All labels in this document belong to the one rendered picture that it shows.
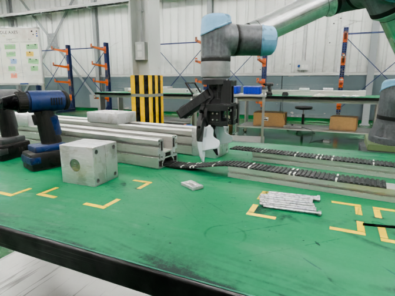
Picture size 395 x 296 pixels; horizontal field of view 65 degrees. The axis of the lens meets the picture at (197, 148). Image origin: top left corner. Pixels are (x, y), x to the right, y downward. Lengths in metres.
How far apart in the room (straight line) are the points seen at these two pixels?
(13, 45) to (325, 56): 6.71
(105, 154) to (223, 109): 0.31
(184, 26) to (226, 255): 9.19
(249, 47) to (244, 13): 8.12
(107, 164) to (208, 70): 0.34
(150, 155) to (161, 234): 0.41
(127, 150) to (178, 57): 8.67
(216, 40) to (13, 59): 6.00
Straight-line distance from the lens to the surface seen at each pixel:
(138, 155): 0.92
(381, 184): 0.76
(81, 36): 11.75
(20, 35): 6.59
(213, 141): 0.78
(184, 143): 1.05
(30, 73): 6.48
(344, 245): 0.54
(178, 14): 9.71
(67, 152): 0.80
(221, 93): 0.79
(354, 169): 0.94
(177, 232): 0.53
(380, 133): 1.31
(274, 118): 5.78
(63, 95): 0.99
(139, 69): 4.40
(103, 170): 0.79
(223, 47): 0.78
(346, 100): 5.48
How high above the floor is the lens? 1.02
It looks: 12 degrees down
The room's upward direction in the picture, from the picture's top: straight up
